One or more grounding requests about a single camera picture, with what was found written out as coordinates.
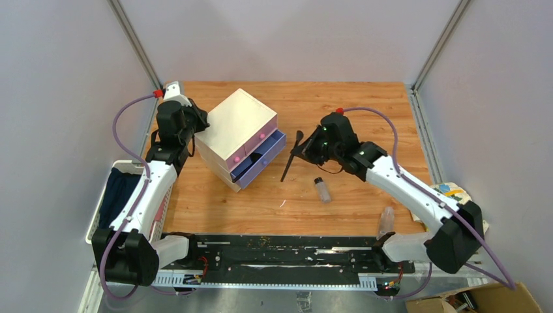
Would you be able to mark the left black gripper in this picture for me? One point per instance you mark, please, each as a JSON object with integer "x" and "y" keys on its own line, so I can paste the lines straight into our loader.
{"x": 200, "y": 115}

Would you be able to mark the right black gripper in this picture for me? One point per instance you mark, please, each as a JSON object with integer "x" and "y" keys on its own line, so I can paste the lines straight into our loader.
{"x": 307, "y": 149}

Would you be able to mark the thin black makeup brush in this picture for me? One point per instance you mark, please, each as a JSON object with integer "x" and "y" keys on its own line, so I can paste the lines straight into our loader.
{"x": 298, "y": 138}

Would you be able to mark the purple drawer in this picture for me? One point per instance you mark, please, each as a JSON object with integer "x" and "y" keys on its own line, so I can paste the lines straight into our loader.
{"x": 270, "y": 148}

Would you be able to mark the pink drawer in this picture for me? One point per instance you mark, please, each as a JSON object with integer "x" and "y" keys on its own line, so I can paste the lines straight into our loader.
{"x": 261, "y": 135}
{"x": 235, "y": 158}

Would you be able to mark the white mini drawer cabinet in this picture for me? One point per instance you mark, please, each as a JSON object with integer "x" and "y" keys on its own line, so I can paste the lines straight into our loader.
{"x": 232, "y": 123}

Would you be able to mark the clear square bottle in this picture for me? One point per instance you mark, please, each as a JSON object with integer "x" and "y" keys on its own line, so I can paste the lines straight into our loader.
{"x": 386, "y": 223}

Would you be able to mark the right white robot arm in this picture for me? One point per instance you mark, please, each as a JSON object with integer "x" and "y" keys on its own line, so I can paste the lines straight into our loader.
{"x": 454, "y": 230}

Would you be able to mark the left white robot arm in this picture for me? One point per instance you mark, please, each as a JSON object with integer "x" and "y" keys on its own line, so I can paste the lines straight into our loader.
{"x": 123, "y": 251}

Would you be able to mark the small clear bottle black cap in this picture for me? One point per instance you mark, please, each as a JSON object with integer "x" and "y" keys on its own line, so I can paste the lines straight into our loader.
{"x": 322, "y": 189}

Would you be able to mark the dark blue cloth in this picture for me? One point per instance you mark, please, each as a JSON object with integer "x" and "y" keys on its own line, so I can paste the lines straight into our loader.
{"x": 119, "y": 188}

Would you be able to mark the printed cream cloth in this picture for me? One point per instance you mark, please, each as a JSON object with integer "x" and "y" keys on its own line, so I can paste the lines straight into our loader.
{"x": 453, "y": 191}

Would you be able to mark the cardboard box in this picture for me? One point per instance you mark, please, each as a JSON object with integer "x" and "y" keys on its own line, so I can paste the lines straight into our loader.
{"x": 485, "y": 298}

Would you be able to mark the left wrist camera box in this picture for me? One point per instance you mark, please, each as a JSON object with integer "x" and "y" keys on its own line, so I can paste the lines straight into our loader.
{"x": 175, "y": 91}

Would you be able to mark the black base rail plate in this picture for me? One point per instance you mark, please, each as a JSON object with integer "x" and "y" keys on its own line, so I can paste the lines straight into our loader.
{"x": 279, "y": 262}

